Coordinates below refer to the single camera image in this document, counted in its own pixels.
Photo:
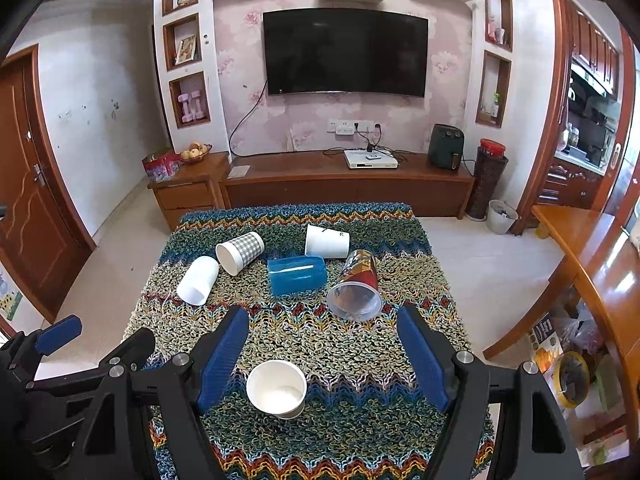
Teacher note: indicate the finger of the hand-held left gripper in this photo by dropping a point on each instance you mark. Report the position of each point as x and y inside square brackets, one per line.
[57, 335]
[135, 347]

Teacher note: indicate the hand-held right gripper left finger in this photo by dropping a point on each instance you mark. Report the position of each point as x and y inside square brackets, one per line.
[222, 355]

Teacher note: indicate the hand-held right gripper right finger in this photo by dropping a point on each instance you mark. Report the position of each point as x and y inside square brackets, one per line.
[422, 360]

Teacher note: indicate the short white paper cup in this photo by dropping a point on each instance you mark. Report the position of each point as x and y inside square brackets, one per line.
[275, 395]

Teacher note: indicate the plain white cup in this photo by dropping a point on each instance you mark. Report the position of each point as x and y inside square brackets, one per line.
[197, 280]

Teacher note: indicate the checked paper cup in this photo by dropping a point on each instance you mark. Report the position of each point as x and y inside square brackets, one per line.
[245, 250]

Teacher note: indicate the blue plastic cup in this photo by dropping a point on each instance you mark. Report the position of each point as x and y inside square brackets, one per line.
[295, 275]

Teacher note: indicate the red patterned plastic cup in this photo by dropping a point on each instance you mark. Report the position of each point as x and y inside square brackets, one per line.
[360, 270]

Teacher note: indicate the white cup with leaf print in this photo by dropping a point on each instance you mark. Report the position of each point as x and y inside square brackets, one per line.
[325, 242]

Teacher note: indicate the colourful knitted table cover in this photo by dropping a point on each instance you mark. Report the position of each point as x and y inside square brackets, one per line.
[350, 360]

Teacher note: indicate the blue cardboard box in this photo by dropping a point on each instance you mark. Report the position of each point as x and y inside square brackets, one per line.
[543, 332]

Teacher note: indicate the brown wooden door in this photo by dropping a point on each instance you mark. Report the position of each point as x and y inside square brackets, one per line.
[35, 200]

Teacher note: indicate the yellow tape roll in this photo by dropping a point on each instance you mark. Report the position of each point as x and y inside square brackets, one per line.
[560, 380]

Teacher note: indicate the small wooden drawer cabinet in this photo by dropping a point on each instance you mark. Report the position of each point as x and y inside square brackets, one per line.
[185, 195]

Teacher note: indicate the white waste bin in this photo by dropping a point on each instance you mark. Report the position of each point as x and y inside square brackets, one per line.
[501, 217]

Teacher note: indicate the red and pink gift box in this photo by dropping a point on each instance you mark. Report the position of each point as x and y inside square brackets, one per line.
[160, 166]

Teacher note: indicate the sheet of paper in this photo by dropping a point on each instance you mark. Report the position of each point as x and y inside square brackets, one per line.
[239, 171]

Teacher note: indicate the dark wicker stand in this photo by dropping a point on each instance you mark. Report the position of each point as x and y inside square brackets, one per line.
[486, 185]

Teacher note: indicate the long wooden television cabinet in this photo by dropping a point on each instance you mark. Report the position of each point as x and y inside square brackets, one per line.
[325, 190]

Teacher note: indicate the glossy wooden dining table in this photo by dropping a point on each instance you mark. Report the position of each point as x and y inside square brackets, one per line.
[575, 230]

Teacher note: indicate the bowl of fruit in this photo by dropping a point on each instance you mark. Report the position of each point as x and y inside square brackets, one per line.
[195, 152]

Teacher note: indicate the white set-top box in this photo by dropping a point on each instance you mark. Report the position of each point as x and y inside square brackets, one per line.
[371, 161]

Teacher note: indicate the dark green air fryer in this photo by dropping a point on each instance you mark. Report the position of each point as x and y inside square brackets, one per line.
[446, 146]

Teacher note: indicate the wooden kitchen cabinet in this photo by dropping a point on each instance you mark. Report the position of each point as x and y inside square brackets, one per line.
[570, 185]

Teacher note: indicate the pink dumbbell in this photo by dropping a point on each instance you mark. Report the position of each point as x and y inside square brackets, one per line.
[197, 105]
[184, 109]

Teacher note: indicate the framed picture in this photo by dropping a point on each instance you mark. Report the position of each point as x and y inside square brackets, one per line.
[186, 50]

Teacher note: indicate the black flat television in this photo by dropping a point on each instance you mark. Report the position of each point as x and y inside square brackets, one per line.
[345, 50]

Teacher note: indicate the pink figurine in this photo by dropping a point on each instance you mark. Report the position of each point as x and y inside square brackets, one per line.
[496, 32]

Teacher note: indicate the colourful wall sticker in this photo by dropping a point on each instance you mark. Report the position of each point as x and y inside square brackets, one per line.
[7, 300]

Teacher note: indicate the white wall socket strip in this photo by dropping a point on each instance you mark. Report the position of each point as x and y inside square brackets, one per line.
[350, 126]

